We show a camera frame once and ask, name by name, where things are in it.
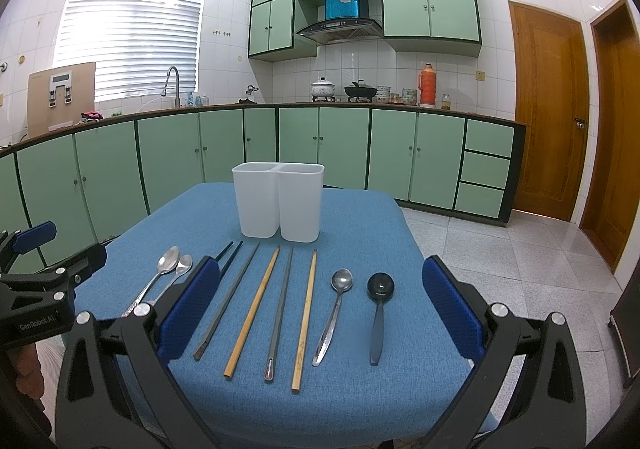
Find black wok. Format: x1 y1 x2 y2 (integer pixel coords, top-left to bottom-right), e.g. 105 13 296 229
344 82 376 102

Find steel kitchen faucet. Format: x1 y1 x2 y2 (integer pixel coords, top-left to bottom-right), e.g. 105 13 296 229
160 65 182 109

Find black chopstick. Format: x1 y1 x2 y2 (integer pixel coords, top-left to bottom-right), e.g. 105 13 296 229
215 241 234 261
219 241 244 279

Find steel teaspoon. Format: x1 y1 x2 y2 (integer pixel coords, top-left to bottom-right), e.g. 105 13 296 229
311 268 354 367

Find window with white blinds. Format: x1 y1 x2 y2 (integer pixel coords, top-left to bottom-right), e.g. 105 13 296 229
52 0 204 102

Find large steel spoon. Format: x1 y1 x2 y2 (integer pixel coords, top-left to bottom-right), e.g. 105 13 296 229
122 245 180 317

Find black range hood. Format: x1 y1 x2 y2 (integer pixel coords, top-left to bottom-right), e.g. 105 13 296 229
298 18 384 45

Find dark grey chopstick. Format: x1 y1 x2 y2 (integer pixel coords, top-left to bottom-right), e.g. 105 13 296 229
193 243 260 361

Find wooden door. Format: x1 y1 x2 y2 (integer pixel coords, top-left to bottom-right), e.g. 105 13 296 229
580 0 639 270
509 1 589 221

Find person's left hand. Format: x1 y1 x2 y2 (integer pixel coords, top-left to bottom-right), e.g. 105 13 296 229
8 344 44 400

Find green lower kitchen cabinets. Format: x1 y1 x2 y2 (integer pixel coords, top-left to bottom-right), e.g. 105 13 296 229
1 103 526 270

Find white two-compartment utensil holder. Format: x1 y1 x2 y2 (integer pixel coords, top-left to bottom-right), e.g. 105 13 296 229
231 162 324 243

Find light wooden chopstick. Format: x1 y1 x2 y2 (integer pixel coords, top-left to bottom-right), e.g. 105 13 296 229
291 250 318 394
224 245 281 380

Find red cloth on counter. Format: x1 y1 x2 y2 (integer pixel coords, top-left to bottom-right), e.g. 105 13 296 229
81 111 103 122

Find orange thermos flask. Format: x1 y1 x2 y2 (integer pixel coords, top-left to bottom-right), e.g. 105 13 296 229
418 63 436 105

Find glass jar on counter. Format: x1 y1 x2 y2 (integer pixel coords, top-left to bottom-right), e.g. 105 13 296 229
440 94 451 111

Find blue box above hood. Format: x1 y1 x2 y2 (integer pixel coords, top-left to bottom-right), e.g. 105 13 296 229
325 0 369 20

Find blue tablecloth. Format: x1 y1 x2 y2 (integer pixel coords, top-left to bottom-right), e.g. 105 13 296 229
62 181 501 445

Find small steel spoon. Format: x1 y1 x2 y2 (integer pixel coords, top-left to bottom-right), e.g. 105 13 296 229
150 254 193 306

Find wooden door right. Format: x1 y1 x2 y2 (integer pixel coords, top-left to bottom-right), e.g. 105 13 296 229
580 0 639 270

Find white enamel pot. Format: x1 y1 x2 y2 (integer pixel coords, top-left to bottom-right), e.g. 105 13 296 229
310 76 335 102

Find wooden door left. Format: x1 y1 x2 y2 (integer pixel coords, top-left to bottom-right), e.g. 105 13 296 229
509 1 589 221

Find small kettle on counter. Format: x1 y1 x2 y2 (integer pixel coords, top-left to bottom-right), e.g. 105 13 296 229
241 84 259 103

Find black plastic spoon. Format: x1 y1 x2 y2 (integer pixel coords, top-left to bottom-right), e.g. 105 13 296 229
367 273 395 365

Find grey metal chopstick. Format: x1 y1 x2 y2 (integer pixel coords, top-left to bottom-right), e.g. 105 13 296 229
264 247 294 383

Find cardboard box with label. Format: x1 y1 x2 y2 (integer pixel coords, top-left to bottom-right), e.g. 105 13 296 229
27 62 96 138

